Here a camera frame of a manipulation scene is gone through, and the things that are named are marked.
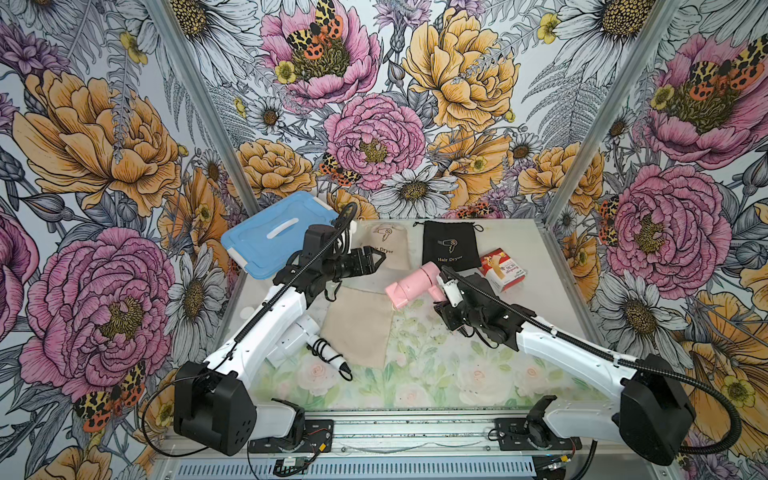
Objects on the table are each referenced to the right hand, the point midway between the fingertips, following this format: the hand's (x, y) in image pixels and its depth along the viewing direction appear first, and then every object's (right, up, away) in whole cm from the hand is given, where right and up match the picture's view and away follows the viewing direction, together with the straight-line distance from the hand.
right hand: (443, 311), depth 84 cm
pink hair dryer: (-7, +8, -1) cm, 11 cm away
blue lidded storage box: (-53, +19, +10) cm, 57 cm away
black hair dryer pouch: (+9, +19, +31) cm, 37 cm away
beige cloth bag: (-25, -6, +11) cm, 28 cm away
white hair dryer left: (-40, -8, +2) cm, 41 cm away
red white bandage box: (+23, +10, +18) cm, 31 cm away
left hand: (-19, +13, -5) cm, 23 cm away
